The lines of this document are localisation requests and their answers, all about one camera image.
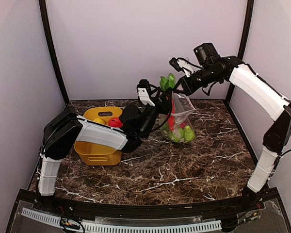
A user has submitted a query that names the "clear zip top bag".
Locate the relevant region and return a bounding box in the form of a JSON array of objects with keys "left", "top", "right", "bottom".
[{"left": 160, "top": 93, "right": 196, "bottom": 144}]

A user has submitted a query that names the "right black frame post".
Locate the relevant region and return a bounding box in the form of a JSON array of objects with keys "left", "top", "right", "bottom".
[{"left": 225, "top": 0, "right": 255, "bottom": 100}]

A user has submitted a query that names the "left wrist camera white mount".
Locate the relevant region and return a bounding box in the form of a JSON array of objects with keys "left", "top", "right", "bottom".
[{"left": 137, "top": 79, "right": 155, "bottom": 107}]

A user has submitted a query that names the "yellow plastic basket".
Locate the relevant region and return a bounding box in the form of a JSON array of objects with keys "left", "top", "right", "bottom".
[{"left": 74, "top": 106, "right": 122, "bottom": 166}]

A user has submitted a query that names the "black front rail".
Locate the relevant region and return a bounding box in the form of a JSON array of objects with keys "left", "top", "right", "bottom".
[{"left": 19, "top": 194, "right": 279, "bottom": 221}]

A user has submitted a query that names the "left black frame post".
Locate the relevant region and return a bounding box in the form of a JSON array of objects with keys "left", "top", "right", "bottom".
[{"left": 38, "top": 0, "right": 70, "bottom": 105}]

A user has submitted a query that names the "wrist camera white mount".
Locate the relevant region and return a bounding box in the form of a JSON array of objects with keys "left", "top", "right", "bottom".
[
  {"left": 169, "top": 57, "right": 194, "bottom": 78},
  {"left": 137, "top": 79, "right": 155, "bottom": 107}
]

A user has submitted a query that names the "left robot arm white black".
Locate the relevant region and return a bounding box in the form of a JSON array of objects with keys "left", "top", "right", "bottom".
[{"left": 37, "top": 88, "right": 172, "bottom": 212}]

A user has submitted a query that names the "green cabbage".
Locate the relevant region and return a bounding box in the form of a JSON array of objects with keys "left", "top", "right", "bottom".
[
  {"left": 168, "top": 128, "right": 185, "bottom": 143},
  {"left": 183, "top": 125, "right": 195, "bottom": 142}
]

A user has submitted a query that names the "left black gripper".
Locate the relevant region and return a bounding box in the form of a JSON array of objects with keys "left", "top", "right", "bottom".
[{"left": 141, "top": 86, "right": 173, "bottom": 137}]

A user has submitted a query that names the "orange carrot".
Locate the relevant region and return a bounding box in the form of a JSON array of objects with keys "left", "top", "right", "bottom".
[{"left": 159, "top": 73, "right": 177, "bottom": 132}]

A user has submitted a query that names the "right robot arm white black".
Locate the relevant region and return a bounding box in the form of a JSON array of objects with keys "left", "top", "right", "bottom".
[{"left": 169, "top": 43, "right": 291, "bottom": 211}]

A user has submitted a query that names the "yellow lemon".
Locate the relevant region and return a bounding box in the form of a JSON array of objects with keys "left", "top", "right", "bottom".
[{"left": 93, "top": 117, "right": 106, "bottom": 125}]

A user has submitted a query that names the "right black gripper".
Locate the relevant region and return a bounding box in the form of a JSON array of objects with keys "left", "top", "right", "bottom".
[{"left": 173, "top": 65, "right": 222, "bottom": 96}]

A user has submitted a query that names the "white slotted cable duct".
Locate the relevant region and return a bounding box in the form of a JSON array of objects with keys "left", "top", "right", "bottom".
[{"left": 21, "top": 208, "right": 222, "bottom": 233}]

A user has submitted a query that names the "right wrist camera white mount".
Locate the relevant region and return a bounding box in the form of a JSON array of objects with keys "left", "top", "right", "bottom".
[{"left": 169, "top": 57, "right": 194, "bottom": 78}]

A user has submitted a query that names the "red apple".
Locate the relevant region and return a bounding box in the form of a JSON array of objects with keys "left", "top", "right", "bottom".
[{"left": 108, "top": 117, "right": 123, "bottom": 128}]

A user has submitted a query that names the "black frame post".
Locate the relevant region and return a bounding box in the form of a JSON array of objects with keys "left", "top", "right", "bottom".
[
  {"left": 225, "top": 0, "right": 255, "bottom": 100},
  {"left": 38, "top": 0, "right": 70, "bottom": 105}
]

